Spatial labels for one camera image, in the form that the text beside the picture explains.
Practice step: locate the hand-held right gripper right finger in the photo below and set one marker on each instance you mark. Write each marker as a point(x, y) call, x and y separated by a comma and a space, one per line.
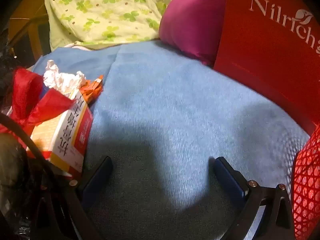
point(228, 177)

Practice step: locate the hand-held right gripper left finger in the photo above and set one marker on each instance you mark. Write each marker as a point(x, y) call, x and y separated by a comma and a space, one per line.
point(96, 177)

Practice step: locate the red mesh plastic basket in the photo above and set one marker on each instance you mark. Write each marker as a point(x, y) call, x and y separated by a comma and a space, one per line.
point(307, 180)

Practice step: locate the white tissue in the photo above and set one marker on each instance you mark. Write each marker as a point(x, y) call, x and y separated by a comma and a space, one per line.
point(60, 80)

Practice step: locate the red plastic bag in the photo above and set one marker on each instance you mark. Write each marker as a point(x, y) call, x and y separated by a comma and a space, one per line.
point(30, 92)

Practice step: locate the red and yellow medicine box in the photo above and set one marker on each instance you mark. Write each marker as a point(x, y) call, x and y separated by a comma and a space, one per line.
point(70, 135)

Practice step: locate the black plastic bag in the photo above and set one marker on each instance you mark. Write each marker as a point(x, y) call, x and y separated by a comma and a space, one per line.
point(15, 205)

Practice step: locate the orange snack wrapper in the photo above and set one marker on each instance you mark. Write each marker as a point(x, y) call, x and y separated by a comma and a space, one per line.
point(92, 90)

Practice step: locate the blue blanket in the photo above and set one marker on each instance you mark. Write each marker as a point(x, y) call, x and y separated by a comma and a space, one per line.
point(162, 105)

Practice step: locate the red paper bag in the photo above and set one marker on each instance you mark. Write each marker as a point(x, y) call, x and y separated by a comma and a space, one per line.
point(262, 55)

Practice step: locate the magenta pillow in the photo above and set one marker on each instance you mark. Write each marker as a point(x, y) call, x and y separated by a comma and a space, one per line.
point(195, 25)

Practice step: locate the green clover print quilt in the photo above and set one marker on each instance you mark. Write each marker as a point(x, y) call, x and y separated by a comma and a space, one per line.
point(100, 10)

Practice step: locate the wooden cabinet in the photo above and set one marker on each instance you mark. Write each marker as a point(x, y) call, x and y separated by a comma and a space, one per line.
point(22, 12)

